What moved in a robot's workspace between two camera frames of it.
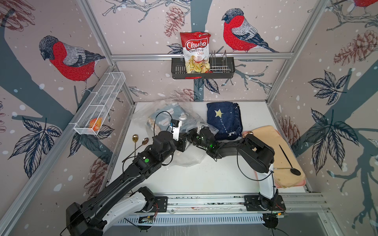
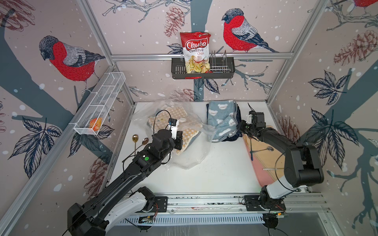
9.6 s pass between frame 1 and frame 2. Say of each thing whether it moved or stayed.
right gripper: moved
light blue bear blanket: moved
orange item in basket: stayed
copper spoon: stayed
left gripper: stayed
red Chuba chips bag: stayed
